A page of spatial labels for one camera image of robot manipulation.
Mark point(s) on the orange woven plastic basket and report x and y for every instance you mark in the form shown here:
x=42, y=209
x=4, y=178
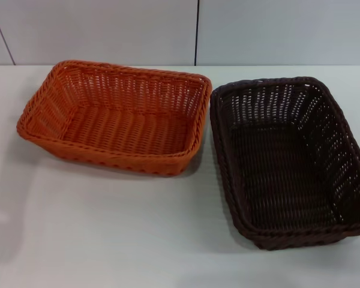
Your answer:
x=123, y=129

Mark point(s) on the dark brown woven basket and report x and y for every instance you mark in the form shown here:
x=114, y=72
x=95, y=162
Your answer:
x=276, y=174

